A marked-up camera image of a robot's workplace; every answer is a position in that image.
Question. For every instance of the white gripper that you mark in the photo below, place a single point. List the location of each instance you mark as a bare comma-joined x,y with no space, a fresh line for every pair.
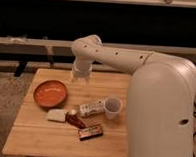
81,70

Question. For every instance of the white ceramic cup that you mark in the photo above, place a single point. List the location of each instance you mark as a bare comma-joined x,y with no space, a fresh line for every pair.
113,106

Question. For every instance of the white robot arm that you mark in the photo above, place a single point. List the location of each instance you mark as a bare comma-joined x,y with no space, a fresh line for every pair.
159,100

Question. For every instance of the orange ceramic bowl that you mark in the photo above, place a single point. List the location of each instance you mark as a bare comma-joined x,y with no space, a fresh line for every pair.
50,93

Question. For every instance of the white plastic bottle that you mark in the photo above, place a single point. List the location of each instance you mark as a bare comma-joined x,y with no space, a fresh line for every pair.
89,109

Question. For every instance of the dark red snack wrapper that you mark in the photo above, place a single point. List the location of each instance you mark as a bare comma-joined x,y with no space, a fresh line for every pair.
74,121

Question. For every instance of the white sponge block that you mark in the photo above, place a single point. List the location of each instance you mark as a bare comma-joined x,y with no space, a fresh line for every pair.
56,115

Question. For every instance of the wooden table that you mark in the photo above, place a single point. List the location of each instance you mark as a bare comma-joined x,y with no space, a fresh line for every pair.
33,135

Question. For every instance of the brown chocolate bar box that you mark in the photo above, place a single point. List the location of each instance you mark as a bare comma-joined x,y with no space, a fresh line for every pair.
90,132

